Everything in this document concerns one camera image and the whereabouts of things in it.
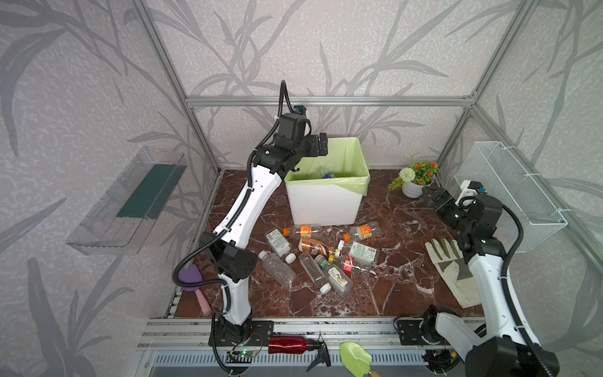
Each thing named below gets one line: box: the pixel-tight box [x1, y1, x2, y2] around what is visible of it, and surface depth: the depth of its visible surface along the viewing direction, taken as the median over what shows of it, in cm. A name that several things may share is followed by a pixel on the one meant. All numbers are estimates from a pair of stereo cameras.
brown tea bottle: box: [299, 237, 337, 256], surface depth 90 cm
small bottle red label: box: [341, 255, 377, 276], surface depth 84 cm
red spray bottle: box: [268, 332, 331, 373], surface depth 71 cm
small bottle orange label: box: [282, 223, 324, 238], surface depth 96 cm
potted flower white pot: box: [386, 161, 440, 199], surface depth 101 cm
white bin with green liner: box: [284, 136, 371, 227], surface depth 88 cm
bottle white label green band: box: [314, 254, 354, 297], surface depth 82 cm
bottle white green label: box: [264, 226, 297, 264], surface depth 93 cm
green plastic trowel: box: [339, 341, 373, 377], surface depth 71 cm
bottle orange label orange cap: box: [342, 221, 383, 243], surface depth 95 cm
